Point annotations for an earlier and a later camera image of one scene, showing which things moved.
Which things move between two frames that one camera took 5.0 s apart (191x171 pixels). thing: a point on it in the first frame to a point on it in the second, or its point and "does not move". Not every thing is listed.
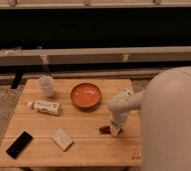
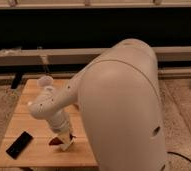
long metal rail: (10, 57) does not move
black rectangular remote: (19, 144) does not move
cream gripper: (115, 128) to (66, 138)
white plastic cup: (47, 83) does not move
